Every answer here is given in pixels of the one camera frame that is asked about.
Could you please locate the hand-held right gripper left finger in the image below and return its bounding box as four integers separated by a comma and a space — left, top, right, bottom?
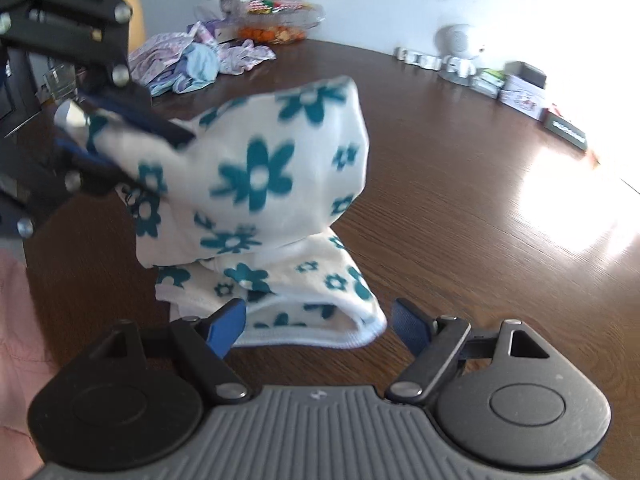
86, 298, 251, 404

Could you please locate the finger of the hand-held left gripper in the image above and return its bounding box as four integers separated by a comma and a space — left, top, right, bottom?
0, 132, 128, 242
0, 0, 197, 151

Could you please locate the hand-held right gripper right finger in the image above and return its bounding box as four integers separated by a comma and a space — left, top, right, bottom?
387, 297, 552, 404

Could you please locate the white teal floral garment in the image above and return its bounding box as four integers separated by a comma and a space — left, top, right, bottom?
87, 76, 389, 350

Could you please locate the pile of pastel clothes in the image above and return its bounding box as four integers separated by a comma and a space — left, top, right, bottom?
189, 20, 277, 77

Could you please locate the light blue garment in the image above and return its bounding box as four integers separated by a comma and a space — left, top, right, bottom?
150, 42, 221, 98

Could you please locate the dark cabinet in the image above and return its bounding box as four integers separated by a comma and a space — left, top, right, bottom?
0, 46, 51, 137

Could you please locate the clear plastic snack container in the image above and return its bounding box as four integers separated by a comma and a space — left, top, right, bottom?
236, 0, 326, 46

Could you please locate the person's pink clothing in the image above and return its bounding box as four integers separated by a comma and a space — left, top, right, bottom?
0, 249, 62, 463

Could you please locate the green topped small box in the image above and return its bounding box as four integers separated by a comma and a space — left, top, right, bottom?
469, 67, 507, 100

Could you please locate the row of small white figures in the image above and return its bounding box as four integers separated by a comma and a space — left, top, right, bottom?
394, 47, 443, 70

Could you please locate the white round device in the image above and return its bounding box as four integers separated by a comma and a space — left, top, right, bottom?
434, 22, 490, 87

